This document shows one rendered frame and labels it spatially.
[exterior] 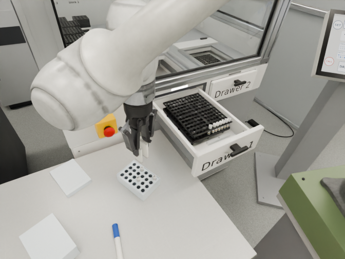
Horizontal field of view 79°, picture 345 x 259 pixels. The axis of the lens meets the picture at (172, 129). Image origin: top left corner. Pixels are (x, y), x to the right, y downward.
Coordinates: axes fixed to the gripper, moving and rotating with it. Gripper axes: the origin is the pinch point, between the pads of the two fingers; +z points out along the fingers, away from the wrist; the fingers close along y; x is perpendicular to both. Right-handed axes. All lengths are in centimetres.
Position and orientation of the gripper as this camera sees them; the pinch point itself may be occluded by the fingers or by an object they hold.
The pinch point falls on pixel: (141, 151)
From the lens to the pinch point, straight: 67.4
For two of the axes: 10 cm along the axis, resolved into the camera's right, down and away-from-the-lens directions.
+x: -7.9, -4.4, 4.2
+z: -0.5, 7.4, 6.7
